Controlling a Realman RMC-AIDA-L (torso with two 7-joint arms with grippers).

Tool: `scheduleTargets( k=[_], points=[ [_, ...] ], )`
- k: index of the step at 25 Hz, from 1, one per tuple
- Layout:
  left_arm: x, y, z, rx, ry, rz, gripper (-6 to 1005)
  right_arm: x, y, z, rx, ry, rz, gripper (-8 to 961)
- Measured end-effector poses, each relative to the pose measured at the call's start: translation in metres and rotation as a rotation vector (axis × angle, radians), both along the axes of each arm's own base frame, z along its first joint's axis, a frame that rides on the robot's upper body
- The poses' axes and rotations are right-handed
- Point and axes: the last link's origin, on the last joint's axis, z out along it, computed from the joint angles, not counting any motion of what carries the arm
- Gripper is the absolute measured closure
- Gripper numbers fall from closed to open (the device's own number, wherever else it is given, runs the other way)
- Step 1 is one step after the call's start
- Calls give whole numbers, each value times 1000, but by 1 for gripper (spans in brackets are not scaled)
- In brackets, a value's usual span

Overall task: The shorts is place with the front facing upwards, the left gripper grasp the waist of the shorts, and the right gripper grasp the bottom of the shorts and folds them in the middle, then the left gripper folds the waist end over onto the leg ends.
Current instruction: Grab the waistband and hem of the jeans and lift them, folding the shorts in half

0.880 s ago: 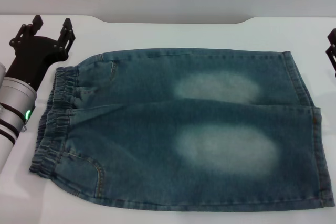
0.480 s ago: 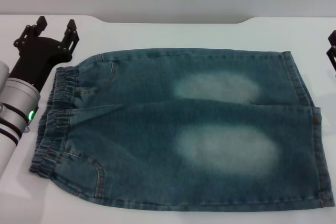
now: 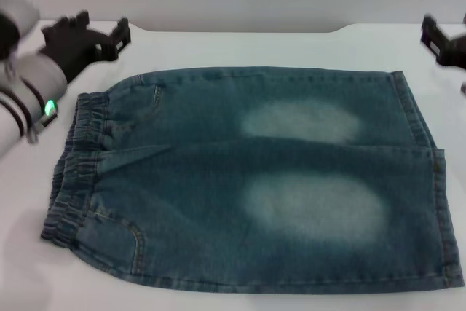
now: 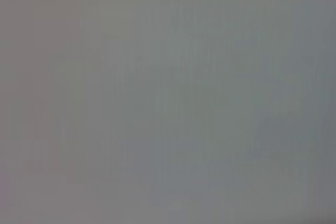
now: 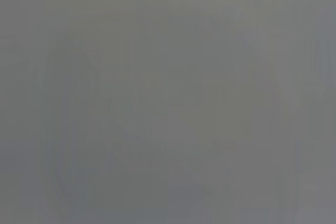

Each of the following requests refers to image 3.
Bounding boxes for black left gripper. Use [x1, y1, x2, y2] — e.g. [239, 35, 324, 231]
[38, 9, 131, 84]

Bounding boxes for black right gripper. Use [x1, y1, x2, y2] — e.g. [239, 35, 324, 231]
[421, 14, 466, 68]

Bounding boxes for blue denim shorts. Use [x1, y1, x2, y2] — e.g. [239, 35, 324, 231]
[39, 66, 465, 286]

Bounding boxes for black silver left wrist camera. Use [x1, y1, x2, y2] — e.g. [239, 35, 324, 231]
[0, 0, 41, 61]

